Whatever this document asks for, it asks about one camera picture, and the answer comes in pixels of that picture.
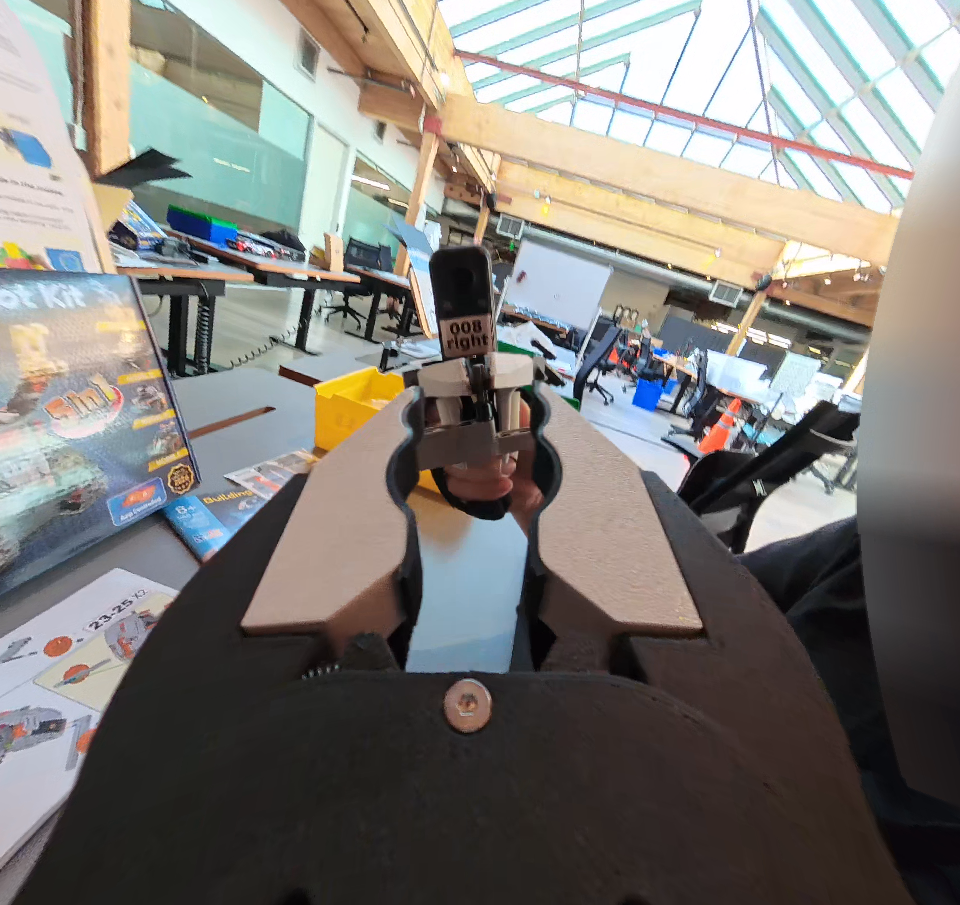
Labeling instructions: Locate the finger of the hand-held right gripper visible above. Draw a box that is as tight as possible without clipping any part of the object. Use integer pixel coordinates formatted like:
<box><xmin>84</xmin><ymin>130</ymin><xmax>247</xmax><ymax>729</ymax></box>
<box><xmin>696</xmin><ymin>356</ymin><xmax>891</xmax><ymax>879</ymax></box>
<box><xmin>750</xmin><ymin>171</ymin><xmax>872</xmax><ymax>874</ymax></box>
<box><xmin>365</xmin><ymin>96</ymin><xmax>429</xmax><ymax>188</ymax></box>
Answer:
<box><xmin>486</xmin><ymin>356</ymin><xmax>538</xmax><ymax>465</ymax></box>
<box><xmin>416</xmin><ymin>359</ymin><xmax>475</xmax><ymax>471</ymax></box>

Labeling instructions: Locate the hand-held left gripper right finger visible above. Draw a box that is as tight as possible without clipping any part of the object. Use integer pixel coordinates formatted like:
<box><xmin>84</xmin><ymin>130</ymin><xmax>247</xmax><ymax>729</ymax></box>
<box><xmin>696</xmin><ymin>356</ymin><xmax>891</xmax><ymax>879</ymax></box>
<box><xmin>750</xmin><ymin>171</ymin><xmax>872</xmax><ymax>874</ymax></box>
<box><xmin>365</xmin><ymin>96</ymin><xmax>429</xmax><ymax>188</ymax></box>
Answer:
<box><xmin>523</xmin><ymin>383</ymin><xmax>706</xmax><ymax>672</ymax></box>

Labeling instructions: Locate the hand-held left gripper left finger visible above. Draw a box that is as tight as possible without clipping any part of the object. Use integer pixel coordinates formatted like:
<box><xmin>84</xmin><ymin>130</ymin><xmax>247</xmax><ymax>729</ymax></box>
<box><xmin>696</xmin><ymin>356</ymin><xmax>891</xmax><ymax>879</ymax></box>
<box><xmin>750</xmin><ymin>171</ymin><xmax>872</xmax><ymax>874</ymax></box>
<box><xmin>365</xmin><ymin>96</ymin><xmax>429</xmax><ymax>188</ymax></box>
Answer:
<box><xmin>241</xmin><ymin>387</ymin><xmax>425</xmax><ymax>657</ymax></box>

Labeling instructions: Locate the grey desk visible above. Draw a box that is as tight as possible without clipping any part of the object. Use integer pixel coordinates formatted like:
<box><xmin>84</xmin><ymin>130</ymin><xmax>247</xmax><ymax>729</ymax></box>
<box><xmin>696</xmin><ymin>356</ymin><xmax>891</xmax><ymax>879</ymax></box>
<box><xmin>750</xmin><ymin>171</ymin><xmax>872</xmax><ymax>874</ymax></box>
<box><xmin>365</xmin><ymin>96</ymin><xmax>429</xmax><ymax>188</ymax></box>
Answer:
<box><xmin>0</xmin><ymin>365</ymin><xmax>586</xmax><ymax>876</ymax></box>

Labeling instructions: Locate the person's right hand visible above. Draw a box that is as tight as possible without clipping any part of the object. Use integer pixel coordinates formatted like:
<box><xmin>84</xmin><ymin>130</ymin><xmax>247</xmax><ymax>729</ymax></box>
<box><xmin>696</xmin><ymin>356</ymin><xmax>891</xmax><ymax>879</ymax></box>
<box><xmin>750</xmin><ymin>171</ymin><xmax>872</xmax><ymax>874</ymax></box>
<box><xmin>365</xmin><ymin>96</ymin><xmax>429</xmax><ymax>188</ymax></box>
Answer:
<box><xmin>448</xmin><ymin>458</ymin><xmax>546</xmax><ymax>535</ymax></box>

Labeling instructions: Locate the green plastic bin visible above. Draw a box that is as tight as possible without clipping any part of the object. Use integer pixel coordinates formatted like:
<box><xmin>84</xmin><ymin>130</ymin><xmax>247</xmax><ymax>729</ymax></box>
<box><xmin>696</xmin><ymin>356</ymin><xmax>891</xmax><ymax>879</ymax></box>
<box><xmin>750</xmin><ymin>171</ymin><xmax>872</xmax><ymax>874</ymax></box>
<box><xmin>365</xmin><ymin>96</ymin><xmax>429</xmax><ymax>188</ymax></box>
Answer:
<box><xmin>496</xmin><ymin>341</ymin><xmax>584</xmax><ymax>413</ymax></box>

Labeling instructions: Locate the yellow plastic bin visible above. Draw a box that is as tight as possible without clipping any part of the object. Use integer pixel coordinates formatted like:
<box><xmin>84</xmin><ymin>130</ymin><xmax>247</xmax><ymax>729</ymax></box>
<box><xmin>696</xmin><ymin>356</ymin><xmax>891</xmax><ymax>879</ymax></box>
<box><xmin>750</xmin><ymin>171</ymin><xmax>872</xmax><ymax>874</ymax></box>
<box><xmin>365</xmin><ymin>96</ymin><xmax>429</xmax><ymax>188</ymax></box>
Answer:
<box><xmin>313</xmin><ymin>366</ymin><xmax>445</xmax><ymax>494</ymax></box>

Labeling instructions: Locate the orange grey sticker sheet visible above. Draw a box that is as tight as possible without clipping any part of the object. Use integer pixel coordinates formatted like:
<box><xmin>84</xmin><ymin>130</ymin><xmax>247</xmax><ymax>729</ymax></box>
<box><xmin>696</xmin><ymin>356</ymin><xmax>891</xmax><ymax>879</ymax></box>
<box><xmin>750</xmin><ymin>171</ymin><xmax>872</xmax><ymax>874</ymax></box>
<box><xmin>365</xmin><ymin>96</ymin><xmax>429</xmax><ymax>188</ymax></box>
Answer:
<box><xmin>223</xmin><ymin>449</ymin><xmax>322</xmax><ymax>500</ymax></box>

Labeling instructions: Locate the white whiteboard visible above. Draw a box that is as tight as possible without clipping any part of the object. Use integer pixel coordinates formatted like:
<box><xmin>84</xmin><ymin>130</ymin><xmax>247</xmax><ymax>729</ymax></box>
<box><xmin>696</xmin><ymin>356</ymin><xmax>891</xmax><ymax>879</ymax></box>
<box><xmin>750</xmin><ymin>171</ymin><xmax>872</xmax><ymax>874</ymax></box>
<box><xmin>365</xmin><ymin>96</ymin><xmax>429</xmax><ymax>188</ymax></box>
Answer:
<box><xmin>502</xmin><ymin>237</ymin><xmax>614</xmax><ymax>338</ymax></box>

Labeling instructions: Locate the blue building booklet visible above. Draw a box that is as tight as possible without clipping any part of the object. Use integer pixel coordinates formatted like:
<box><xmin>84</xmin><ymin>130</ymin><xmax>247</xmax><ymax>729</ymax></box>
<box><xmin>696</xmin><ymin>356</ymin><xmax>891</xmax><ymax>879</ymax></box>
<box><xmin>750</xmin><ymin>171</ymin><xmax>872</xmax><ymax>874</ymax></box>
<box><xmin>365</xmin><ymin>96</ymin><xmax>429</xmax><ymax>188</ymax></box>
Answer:
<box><xmin>163</xmin><ymin>490</ymin><xmax>262</xmax><ymax>563</ymax></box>

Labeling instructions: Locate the orange traffic cone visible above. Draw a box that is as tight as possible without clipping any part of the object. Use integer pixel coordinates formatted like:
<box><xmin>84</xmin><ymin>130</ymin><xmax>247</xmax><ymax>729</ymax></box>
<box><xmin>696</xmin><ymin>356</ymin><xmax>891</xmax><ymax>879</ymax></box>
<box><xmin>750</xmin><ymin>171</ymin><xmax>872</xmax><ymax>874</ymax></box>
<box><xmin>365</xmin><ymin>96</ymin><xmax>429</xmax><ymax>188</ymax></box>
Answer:
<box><xmin>697</xmin><ymin>398</ymin><xmax>744</xmax><ymax>457</ymax></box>

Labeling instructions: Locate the wooden top background table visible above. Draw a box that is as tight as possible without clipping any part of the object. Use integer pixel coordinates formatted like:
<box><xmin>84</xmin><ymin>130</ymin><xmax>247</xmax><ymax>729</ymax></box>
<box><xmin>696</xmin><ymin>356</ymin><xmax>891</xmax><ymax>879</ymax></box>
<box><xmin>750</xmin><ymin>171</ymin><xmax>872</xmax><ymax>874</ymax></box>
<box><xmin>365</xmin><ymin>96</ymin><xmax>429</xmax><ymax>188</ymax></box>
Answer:
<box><xmin>114</xmin><ymin>258</ymin><xmax>256</xmax><ymax>379</ymax></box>
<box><xmin>178</xmin><ymin>232</ymin><xmax>363</xmax><ymax>356</ymax></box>

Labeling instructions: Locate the black office chair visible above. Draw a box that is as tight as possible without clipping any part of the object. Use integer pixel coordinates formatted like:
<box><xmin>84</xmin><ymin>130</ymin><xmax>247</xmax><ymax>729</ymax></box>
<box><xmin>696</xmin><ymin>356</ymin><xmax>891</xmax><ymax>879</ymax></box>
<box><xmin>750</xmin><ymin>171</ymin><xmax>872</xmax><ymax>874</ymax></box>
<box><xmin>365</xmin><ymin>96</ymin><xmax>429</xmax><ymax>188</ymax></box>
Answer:
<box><xmin>677</xmin><ymin>400</ymin><xmax>861</xmax><ymax>555</ymax></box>

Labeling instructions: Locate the person's dark clothing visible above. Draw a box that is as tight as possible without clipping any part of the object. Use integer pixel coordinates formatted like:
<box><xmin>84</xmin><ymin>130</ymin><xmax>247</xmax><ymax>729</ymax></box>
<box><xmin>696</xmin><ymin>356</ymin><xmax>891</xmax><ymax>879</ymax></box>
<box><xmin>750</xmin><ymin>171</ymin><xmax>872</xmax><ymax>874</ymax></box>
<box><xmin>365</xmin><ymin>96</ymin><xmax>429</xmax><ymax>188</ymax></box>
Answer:
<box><xmin>738</xmin><ymin>515</ymin><xmax>960</xmax><ymax>905</ymax></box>

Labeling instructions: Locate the blue and green box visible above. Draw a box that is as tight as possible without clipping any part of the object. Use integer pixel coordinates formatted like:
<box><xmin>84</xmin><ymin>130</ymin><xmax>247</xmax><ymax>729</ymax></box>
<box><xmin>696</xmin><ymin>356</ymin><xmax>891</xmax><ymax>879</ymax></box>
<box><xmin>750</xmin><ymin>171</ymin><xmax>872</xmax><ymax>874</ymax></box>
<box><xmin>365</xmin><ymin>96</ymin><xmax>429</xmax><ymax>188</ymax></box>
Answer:
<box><xmin>165</xmin><ymin>205</ymin><xmax>240</xmax><ymax>248</ymax></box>

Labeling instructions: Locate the dark robot kit box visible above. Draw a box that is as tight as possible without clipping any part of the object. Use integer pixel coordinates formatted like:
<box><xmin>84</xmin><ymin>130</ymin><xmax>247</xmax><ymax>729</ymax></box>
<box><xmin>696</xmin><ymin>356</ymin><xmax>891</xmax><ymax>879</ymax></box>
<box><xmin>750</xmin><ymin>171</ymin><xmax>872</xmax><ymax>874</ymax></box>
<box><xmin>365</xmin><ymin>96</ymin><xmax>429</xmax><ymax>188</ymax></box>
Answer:
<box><xmin>0</xmin><ymin>269</ymin><xmax>202</xmax><ymax>596</ymax></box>

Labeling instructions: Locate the white assembly instruction sheet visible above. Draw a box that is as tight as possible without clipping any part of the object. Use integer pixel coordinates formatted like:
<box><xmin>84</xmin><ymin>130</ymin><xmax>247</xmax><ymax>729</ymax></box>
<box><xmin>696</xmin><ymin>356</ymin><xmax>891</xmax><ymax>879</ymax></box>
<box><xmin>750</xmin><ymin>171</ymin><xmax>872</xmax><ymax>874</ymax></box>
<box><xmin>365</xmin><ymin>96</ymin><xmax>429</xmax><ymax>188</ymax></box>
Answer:
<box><xmin>0</xmin><ymin>567</ymin><xmax>181</xmax><ymax>870</ymax></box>

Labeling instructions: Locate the white printed leaflet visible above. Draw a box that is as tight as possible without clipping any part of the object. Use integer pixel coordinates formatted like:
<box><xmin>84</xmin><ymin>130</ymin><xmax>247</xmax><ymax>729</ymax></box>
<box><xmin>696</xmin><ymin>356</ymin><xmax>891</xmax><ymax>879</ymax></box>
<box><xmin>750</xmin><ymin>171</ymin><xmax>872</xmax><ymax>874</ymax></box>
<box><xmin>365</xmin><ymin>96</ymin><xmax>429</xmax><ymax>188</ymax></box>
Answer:
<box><xmin>0</xmin><ymin>0</ymin><xmax>115</xmax><ymax>276</ymax></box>

